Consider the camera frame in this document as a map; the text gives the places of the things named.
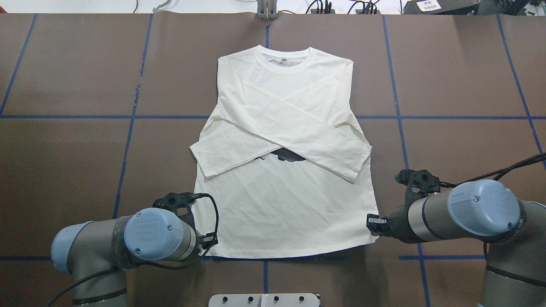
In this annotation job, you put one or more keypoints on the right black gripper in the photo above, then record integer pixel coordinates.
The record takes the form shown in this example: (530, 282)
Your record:
(395, 221)

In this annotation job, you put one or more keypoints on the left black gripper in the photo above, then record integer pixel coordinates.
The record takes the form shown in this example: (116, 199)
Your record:
(208, 239)

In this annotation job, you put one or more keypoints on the cream long-sleeve shirt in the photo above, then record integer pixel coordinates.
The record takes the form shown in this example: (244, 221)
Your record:
(284, 157)

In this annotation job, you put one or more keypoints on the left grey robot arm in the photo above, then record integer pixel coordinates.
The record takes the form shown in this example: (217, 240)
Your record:
(97, 254)

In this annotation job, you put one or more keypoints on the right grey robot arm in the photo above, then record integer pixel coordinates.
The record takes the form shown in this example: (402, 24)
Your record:
(486, 210)

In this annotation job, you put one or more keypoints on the white mounting column with base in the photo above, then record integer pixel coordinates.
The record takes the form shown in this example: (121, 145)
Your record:
(265, 300)

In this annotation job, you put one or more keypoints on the black connector block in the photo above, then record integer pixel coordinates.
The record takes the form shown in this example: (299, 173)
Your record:
(320, 7)
(364, 7)

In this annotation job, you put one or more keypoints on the black box with label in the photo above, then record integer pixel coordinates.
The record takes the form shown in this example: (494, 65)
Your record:
(440, 7)

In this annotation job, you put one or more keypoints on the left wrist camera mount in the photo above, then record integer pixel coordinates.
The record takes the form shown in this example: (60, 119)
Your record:
(179, 204)

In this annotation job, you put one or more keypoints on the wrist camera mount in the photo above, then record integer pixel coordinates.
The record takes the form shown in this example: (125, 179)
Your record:
(179, 204)
(420, 184)

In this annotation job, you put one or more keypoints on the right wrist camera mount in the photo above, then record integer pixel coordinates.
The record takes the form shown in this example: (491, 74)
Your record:
(420, 184)

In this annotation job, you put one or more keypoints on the aluminium frame post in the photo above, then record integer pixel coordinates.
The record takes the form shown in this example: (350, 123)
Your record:
(267, 9)

